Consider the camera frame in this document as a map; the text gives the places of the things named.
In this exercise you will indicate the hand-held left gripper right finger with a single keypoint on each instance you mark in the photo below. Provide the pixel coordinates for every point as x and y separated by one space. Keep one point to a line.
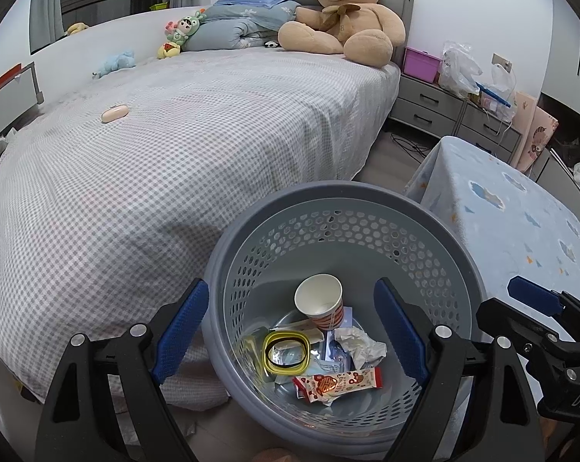
400 332

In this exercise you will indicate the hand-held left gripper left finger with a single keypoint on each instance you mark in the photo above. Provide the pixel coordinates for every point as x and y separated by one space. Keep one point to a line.
179 332

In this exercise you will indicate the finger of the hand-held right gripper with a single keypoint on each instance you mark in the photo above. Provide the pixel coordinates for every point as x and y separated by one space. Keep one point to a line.
506 315
530 291

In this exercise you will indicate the white paper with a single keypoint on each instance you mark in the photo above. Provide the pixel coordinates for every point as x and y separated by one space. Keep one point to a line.
357 346

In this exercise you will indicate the small blue white box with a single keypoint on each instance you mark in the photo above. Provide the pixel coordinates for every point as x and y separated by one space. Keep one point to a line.
346 318

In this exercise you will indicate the grey perforated plastic basket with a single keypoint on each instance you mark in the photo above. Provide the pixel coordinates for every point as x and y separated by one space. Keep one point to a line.
415 260

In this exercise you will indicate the red and cream snack wrapper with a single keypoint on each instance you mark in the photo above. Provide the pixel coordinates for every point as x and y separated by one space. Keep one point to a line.
333 385

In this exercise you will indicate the red and white paper cup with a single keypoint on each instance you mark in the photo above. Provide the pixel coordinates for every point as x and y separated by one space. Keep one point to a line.
318 293

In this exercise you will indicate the yellow round lid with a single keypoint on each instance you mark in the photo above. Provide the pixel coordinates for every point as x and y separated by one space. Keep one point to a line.
285 357

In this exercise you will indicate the table with blue cloth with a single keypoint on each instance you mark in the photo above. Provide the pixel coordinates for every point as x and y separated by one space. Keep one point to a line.
511 211

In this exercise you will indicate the dark grey bundle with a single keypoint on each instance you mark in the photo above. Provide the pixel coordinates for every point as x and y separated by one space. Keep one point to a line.
573 149

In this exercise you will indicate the pink printed board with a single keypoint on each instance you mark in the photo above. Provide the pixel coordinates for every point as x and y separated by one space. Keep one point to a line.
540 139

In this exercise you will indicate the grey nightstand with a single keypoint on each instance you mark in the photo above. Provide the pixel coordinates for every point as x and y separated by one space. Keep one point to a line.
419 106
482 127

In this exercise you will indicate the grey checked bed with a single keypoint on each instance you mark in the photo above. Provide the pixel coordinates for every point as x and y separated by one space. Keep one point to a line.
174 154

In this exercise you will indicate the blue stick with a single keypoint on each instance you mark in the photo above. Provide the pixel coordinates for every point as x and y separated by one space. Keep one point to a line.
494 95

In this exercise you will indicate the clear plastic bag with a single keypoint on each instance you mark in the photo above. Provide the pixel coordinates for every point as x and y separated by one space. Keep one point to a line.
501 77
458 72

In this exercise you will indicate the small pink case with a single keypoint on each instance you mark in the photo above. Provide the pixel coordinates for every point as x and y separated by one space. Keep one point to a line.
114 113

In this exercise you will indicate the purple storage box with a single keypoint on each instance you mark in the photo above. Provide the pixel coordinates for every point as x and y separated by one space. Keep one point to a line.
422 65

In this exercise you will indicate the white wardrobe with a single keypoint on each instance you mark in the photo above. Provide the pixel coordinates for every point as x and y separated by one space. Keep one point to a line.
564 33

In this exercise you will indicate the light blue plush toy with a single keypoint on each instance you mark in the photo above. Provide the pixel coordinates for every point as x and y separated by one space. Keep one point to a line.
116 61

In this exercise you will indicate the yellow and red plush toy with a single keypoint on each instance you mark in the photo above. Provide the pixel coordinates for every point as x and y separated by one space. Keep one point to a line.
168 50

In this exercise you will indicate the green plush doll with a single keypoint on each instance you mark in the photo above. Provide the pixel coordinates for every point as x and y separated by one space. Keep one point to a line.
186 26

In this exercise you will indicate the blue flowered quilt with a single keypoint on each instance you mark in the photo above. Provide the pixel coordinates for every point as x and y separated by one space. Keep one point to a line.
232 29

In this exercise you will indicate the large tan teddy bear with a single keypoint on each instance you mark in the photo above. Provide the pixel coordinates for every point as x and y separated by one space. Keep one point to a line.
362 19

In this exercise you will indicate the small green tray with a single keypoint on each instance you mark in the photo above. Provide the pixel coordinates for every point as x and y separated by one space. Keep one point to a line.
159 6

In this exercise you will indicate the grey wall socket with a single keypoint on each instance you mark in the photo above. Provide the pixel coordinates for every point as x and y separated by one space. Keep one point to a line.
502 61

